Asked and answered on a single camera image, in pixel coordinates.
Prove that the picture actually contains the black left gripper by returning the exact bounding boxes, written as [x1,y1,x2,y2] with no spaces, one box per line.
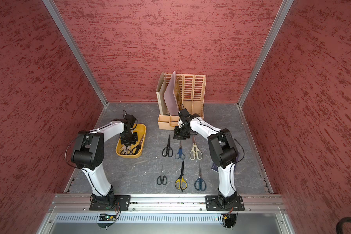
[120,130,137,145]

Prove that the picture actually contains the pink handled scissors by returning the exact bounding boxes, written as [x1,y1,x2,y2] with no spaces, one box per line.
[120,145,131,155]

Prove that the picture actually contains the yellow plastic storage tray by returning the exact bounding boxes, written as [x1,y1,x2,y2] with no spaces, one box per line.
[116,123,147,159]

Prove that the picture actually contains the blue handled small scissors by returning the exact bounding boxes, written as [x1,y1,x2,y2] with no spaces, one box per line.
[175,140,185,160]

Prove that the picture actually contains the cream handled kitchen scissors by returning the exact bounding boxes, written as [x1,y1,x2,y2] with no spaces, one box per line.
[189,136,203,160]

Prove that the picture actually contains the small grey handled scissors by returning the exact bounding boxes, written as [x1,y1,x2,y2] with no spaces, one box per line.
[157,166,168,186]

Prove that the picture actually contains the yellow black handled scissors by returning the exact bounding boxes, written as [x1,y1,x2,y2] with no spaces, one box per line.
[175,161,188,192]

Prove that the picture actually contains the dark blue handled scissors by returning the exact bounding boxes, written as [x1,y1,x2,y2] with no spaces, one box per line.
[194,164,207,191]

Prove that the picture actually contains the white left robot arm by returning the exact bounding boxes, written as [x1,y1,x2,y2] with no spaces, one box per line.
[71,119,137,205]

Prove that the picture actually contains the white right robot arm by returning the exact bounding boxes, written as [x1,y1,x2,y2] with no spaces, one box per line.
[174,116,239,206]

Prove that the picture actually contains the lilac folder in organizer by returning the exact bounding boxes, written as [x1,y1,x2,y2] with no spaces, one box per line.
[163,71,178,116]

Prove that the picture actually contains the beige plastic file organizer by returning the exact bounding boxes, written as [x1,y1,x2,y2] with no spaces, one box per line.
[156,72,206,130]

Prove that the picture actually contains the dark blue book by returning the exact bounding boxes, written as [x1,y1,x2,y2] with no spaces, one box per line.
[211,163,218,172]

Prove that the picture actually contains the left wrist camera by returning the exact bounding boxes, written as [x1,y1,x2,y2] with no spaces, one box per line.
[123,114,137,130]

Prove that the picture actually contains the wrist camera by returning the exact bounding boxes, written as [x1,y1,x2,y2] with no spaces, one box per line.
[123,114,137,130]
[178,108,191,123]

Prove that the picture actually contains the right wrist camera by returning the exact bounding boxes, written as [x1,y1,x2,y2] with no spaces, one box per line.
[178,108,191,123]

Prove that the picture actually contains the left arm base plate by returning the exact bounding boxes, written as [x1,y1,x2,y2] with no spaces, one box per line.
[89,195,131,212]

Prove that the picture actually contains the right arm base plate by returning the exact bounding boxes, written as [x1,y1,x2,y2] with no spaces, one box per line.
[205,195,245,212]

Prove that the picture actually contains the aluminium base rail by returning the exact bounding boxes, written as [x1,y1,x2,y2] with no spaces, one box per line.
[37,194,294,234]

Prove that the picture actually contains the aluminium left corner post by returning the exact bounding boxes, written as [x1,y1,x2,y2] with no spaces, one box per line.
[43,0,109,108]

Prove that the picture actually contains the aluminium corner post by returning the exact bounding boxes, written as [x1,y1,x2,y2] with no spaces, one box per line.
[238,0,294,109]
[43,0,109,108]

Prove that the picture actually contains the aluminium right corner post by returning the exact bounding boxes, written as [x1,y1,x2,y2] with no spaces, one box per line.
[238,0,294,109]

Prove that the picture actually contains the black cable bottom right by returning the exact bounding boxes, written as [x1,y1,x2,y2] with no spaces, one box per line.
[335,217,351,234]

